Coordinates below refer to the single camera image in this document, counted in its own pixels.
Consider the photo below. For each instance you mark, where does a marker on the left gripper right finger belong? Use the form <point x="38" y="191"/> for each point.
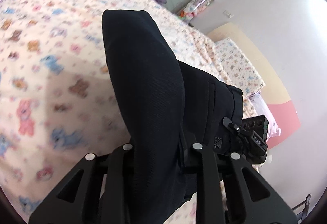
<point x="229" y="189"/>

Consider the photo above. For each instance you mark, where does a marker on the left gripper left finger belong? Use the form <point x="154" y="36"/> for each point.
<point x="92" y="192"/>

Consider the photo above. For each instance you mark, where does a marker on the black pants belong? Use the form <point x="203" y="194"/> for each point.
<point x="159" y="98"/>

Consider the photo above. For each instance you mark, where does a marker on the lavender pillow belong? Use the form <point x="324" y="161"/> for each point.
<point x="262" y="109"/>

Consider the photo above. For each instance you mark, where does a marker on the cream headboard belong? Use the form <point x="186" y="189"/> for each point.
<point x="274" y="92"/>

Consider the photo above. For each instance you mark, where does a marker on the bear print pillow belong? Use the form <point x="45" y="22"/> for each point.
<point x="241" y="71"/>

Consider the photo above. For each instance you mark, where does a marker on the bear print blanket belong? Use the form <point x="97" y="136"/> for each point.
<point x="57" y="101"/>

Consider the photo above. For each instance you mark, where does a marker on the clear tube of plush toys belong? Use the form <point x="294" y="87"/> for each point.
<point x="193" y="9"/>

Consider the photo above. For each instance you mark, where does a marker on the white wall socket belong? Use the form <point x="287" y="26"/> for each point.
<point x="228" y="14"/>

